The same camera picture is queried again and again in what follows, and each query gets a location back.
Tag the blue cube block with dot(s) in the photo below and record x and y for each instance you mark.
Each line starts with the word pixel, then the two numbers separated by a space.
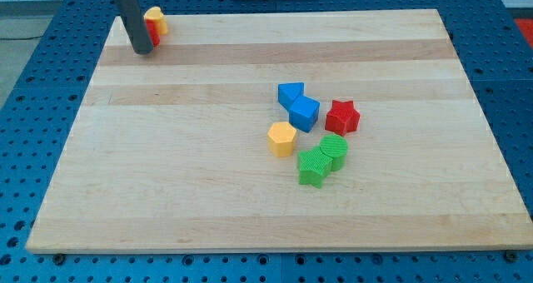
pixel 303 113

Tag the yellow hexagon block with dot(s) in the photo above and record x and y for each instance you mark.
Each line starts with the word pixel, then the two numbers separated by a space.
pixel 281 139

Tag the blue triangle block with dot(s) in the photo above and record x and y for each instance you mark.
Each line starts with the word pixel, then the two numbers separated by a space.
pixel 288 92

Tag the green star block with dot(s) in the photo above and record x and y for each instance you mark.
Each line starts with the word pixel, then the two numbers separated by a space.
pixel 313 167

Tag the green cylinder block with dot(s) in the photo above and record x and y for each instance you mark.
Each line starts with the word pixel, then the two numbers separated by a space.
pixel 335 147

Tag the red star block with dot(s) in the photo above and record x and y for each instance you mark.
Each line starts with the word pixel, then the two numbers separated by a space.
pixel 342 118

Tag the light wooden board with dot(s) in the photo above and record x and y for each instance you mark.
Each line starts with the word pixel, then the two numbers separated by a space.
pixel 168 152

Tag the red round block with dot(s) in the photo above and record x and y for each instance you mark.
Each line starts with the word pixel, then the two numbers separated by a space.
pixel 153 32

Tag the yellow heart block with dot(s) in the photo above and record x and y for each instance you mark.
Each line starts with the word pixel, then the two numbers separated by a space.
pixel 156 15

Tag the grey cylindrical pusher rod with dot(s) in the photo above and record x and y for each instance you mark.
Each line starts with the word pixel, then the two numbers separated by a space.
pixel 132 18

